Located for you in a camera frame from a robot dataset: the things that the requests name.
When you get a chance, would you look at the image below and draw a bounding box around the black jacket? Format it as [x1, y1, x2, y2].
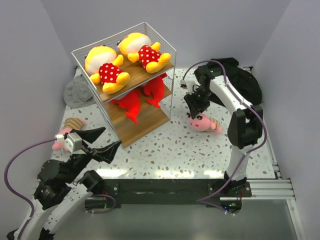
[212, 57, 262, 105]

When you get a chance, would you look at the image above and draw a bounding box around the red shark plush front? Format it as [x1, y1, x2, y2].
[111, 89, 141, 124]

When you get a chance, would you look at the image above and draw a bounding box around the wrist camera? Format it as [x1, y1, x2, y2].
[55, 132, 82, 154]
[180, 80, 200, 94]

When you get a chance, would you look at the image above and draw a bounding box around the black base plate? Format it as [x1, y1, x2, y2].
[103, 178, 252, 212]

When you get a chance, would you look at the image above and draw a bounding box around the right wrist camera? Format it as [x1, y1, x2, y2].
[180, 80, 200, 94]

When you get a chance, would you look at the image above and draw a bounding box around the grey cloth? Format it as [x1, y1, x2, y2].
[63, 74, 95, 109]

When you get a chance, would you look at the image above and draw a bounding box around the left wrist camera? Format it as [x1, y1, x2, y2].
[55, 132, 82, 154]

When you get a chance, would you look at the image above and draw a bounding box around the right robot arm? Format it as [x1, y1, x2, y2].
[180, 62, 267, 198]

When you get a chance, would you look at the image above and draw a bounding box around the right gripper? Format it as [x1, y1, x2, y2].
[184, 87, 213, 119]

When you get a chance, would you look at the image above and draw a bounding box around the white wire wooden shelf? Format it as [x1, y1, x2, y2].
[71, 22, 177, 148]

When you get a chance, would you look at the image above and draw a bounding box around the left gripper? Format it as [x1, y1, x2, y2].
[63, 126, 122, 183]

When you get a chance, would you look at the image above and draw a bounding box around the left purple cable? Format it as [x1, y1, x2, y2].
[4, 138, 58, 238]

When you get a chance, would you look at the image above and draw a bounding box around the red shark plush back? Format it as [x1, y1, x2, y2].
[142, 73, 167, 108]

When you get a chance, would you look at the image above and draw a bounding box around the red shark plush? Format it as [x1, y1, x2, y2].
[111, 89, 141, 124]
[142, 73, 167, 108]

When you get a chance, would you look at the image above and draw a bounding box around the yellow plush red dotted dress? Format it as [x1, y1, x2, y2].
[84, 45, 130, 95]

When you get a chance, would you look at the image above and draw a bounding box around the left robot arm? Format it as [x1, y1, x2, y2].
[3, 127, 122, 240]

